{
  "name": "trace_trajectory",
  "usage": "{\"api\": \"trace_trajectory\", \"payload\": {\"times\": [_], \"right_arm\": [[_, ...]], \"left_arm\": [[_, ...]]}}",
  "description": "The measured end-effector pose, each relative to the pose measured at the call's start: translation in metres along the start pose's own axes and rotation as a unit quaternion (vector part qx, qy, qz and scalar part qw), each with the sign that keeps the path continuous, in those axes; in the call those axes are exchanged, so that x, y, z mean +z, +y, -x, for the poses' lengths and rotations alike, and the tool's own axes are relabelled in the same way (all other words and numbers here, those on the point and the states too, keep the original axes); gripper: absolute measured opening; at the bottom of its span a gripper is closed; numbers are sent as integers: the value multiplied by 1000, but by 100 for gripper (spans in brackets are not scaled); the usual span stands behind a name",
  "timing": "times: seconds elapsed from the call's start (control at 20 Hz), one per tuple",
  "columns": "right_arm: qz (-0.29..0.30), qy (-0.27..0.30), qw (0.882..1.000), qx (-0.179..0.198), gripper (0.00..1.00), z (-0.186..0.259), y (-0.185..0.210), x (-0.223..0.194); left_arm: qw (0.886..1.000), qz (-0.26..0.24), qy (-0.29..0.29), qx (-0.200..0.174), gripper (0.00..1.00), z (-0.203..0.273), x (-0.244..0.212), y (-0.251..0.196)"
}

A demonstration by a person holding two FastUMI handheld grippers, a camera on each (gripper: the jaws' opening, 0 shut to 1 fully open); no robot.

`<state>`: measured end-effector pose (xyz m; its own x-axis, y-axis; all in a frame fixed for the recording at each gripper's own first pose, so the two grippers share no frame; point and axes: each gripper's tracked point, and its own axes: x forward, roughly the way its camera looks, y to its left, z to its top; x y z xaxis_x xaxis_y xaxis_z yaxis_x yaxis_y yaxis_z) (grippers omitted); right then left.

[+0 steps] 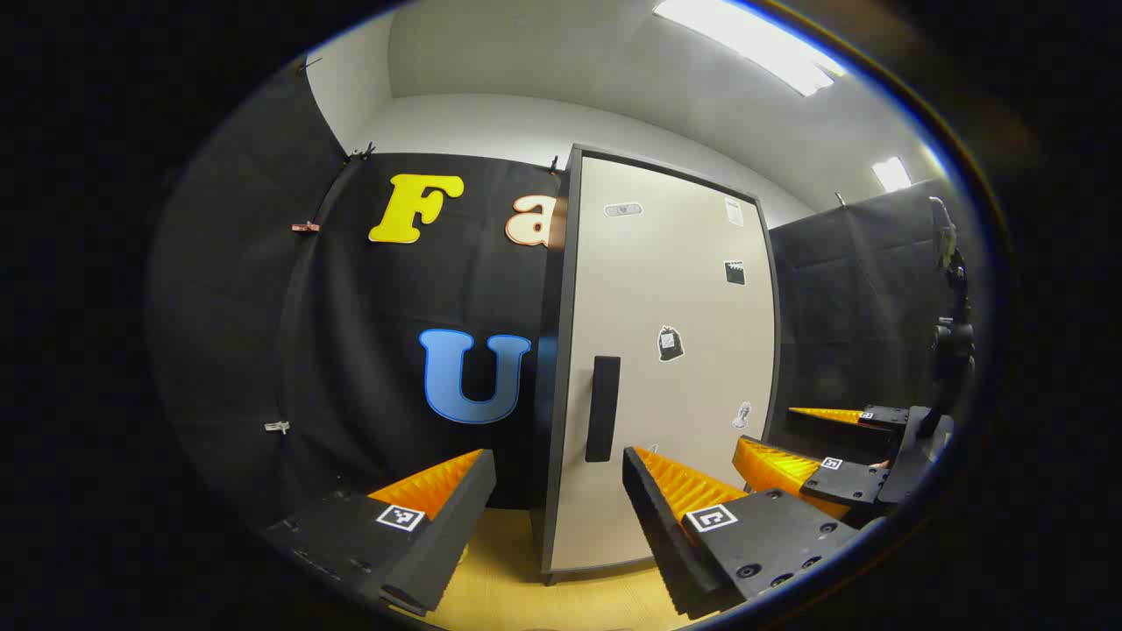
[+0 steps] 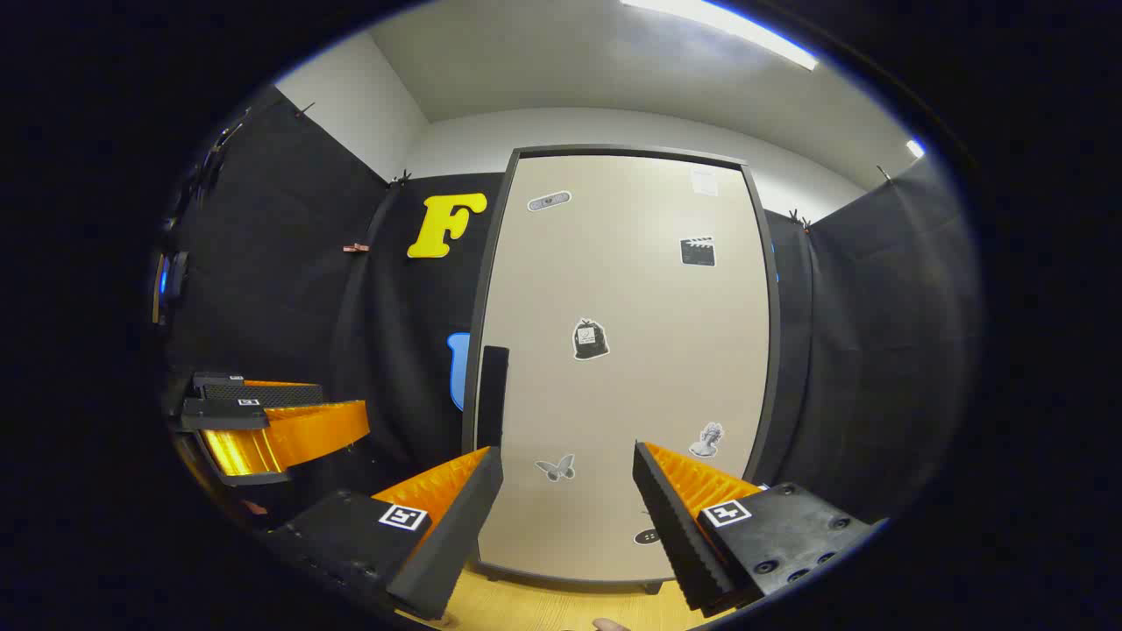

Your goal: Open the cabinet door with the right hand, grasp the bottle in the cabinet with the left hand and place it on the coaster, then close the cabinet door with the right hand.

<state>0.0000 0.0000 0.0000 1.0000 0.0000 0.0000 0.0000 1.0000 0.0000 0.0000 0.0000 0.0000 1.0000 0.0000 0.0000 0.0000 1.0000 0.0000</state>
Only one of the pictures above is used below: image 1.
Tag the black backdrop cloth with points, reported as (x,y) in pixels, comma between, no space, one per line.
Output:
(351,350)

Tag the long ceiling light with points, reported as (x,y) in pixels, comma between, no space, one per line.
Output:
(754,44)

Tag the beige cabinet door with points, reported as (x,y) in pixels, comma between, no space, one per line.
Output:
(631,289)

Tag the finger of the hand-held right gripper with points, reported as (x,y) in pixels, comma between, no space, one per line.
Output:
(881,418)
(846,484)

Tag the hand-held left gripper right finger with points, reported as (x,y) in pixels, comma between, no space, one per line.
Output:
(657,535)

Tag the white cloth clip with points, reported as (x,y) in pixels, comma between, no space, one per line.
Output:
(277,427)

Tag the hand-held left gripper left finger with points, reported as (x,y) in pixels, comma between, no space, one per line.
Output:
(456,526)

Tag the small ceiling light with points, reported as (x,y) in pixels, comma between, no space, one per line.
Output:
(891,173)

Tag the grey cabinet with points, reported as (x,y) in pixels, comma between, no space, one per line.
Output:
(557,394)

